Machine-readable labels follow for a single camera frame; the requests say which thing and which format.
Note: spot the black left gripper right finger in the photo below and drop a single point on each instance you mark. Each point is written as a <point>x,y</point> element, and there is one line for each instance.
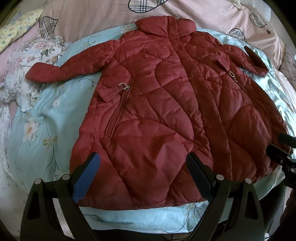
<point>233,212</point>

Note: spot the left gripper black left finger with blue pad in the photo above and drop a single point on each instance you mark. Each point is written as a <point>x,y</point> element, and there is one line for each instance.
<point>40,220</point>

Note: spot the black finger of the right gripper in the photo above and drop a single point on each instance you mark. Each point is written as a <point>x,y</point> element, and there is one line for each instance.
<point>280,156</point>

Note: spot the red quilted puffer coat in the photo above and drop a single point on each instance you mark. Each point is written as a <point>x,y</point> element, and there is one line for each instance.
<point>165,90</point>

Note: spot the light blue floral bedsheet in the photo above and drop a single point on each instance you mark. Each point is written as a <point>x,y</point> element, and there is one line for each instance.
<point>42,139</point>

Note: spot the pink duvet with plaid hearts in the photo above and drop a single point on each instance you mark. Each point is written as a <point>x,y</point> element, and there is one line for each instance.
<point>73,20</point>

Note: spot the white floral ruffled quilt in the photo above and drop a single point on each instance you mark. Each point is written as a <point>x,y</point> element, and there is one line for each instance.
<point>16,87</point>

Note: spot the yellow floral pillow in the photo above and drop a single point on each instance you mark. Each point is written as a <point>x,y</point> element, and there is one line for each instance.
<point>18,28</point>

